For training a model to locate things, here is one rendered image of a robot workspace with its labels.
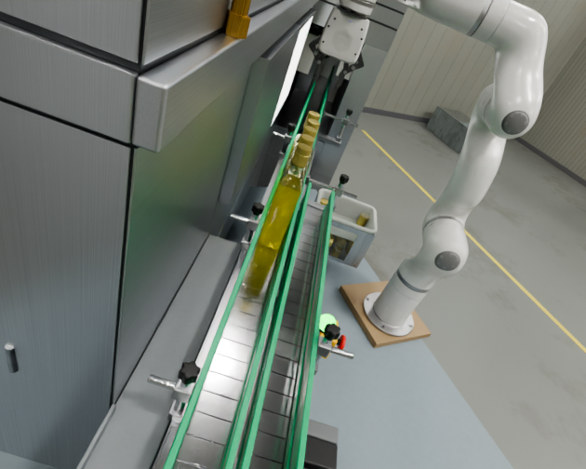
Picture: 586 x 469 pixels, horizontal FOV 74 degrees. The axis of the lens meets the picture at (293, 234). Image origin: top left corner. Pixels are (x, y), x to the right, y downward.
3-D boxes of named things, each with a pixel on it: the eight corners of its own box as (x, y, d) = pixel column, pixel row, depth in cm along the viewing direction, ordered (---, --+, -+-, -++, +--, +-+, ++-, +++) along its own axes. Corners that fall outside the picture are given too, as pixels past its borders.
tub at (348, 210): (312, 205, 149) (319, 186, 143) (366, 224, 150) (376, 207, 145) (306, 231, 134) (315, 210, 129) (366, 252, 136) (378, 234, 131)
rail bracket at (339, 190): (299, 194, 125) (312, 161, 118) (347, 212, 126) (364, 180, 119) (298, 199, 123) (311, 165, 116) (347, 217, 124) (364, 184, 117)
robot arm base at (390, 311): (395, 293, 148) (420, 259, 138) (421, 335, 135) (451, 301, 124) (353, 294, 140) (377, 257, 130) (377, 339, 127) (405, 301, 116)
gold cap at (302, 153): (302, 160, 91) (309, 143, 89) (308, 168, 89) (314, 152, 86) (288, 158, 90) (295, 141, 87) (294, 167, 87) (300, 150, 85)
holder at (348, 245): (291, 217, 153) (305, 184, 144) (357, 240, 155) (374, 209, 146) (285, 243, 139) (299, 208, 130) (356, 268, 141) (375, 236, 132)
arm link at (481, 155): (417, 258, 117) (416, 229, 130) (458, 268, 115) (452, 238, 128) (492, 86, 88) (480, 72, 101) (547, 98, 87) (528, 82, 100)
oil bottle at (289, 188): (261, 231, 105) (285, 163, 93) (281, 238, 106) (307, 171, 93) (257, 244, 101) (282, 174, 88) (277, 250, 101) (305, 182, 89)
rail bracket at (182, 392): (149, 393, 64) (158, 344, 56) (189, 406, 64) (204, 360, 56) (138, 416, 60) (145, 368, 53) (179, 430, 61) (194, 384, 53)
